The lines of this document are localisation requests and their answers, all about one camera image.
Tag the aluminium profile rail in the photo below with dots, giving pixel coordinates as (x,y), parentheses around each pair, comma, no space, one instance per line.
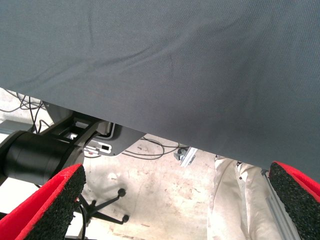
(277,207)

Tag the grey metal beam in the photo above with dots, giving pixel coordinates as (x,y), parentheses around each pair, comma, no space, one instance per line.
(12,126)

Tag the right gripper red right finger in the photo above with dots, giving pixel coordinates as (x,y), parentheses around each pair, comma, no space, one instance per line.
(300,200)

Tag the dark grey table cloth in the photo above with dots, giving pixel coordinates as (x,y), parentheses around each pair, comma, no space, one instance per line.
(160,62)

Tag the black chair base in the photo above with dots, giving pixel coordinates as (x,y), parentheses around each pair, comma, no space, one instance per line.
(107,203)

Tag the grey metal bracket plate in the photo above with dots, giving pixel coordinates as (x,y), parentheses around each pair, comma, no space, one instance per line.
(125,140)

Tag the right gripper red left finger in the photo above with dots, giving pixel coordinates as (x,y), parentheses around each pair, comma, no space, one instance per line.
(45,212)

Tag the aluminium profile foot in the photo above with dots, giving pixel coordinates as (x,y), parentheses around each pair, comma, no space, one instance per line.
(186,157)

